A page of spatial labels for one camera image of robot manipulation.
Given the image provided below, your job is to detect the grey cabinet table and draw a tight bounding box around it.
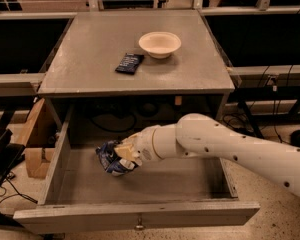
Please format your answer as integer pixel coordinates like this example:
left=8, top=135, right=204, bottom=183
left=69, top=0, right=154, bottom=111
left=38, top=10, right=234, bottom=119

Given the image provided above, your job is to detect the brass drawer knob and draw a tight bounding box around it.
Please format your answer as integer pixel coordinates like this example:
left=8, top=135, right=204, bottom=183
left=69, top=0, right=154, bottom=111
left=134, top=218, right=145, bottom=231

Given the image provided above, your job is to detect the blue chip bag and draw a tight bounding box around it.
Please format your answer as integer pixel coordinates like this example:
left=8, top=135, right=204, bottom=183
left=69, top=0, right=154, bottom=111
left=95, top=140, right=138, bottom=176

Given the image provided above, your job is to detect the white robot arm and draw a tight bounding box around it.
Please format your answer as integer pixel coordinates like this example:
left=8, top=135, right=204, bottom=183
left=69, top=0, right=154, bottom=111
left=115, top=113, right=300, bottom=197

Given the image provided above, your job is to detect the black floor cable right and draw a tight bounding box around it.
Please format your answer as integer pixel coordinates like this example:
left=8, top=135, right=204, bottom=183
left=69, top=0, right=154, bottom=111
left=222, top=0, right=300, bottom=145

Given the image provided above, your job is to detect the dark blue snack packet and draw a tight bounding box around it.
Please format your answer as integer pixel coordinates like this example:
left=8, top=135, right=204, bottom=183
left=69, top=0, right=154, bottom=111
left=115, top=53, right=144, bottom=75

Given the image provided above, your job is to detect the black cable under table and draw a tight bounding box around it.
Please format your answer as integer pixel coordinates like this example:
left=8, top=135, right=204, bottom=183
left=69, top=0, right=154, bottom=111
left=88, top=110, right=138, bottom=134

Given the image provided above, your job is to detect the black floor cable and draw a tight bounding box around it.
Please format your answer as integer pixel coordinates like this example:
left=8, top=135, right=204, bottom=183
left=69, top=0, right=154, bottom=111
left=0, top=172, right=39, bottom=215
left=222, top=0, right=300, bottom=145

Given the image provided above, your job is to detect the open grey top drawer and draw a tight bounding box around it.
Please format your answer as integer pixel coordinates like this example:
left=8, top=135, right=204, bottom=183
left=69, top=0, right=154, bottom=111
left=14, top=106, right=260, bottom=234

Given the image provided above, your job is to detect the white bowl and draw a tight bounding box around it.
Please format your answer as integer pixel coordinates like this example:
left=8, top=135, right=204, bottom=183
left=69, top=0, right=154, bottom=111
left=138, top=32, right=181, bottom=59

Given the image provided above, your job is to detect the wooden block stand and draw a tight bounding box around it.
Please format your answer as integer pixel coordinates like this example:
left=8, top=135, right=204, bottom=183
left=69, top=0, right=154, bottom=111
left=17, top=99, right=56, bottom=179

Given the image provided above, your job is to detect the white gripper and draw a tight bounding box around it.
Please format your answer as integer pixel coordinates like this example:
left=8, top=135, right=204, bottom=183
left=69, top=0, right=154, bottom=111
left=114, top=125, right=160, bottom=162

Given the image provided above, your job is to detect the black floor cable left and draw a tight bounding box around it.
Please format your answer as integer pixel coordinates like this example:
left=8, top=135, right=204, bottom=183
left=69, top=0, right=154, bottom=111
left=0, top=172, right=39, bottom=215

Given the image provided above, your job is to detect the black equipment left edge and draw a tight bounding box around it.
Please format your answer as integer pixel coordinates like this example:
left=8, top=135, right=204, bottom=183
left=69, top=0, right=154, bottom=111
left=0, top=129, right=25, bottom=186

